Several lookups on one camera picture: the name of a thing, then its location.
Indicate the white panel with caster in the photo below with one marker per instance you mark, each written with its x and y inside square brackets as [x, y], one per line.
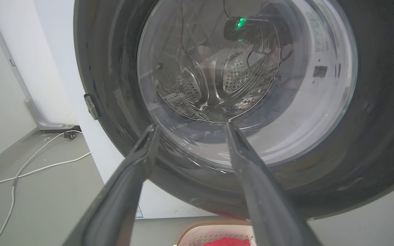
[29, 68]

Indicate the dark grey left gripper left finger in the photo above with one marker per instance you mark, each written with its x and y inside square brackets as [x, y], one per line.
[115, 201]

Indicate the white laundry basket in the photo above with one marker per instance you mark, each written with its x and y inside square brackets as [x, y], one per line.
[200, 234]

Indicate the red garment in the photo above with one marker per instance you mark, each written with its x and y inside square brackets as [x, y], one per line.
[227, 242]

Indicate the white washing machine body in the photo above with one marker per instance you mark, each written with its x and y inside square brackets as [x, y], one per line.
[111, 160]

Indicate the round grey washing machine door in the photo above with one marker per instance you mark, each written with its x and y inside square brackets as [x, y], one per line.
[371, 136]

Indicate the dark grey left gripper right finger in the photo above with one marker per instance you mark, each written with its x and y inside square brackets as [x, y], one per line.
[268, 205]

